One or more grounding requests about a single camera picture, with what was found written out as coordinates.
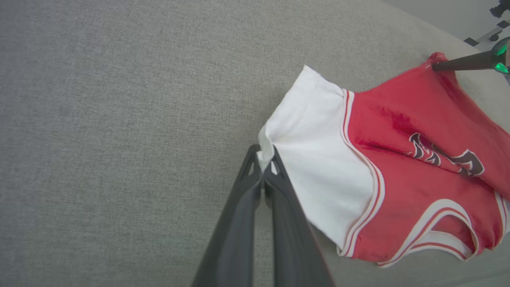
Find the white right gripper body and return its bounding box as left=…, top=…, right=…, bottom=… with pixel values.
left=491, top=37, right=510, bottom=77

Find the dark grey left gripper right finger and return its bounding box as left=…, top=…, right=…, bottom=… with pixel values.
left=264, top=146, right=335, bottom=287

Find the black clamp device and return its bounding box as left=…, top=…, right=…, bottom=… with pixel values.
left=490, top=0, right=510, bottom=19

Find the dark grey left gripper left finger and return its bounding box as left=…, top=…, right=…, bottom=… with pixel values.
left=191, top=144, right=264, bottom=287

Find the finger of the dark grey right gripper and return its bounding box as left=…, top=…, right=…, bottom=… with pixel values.
left=432, top=50, right=497, bottom=73

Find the white partition panel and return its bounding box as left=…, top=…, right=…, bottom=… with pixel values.
left=381, top=0, right=510, bottom=42

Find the red and white basketball jersey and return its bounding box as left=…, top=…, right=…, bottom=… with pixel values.
left=257, top=52, right=510, bottom=268

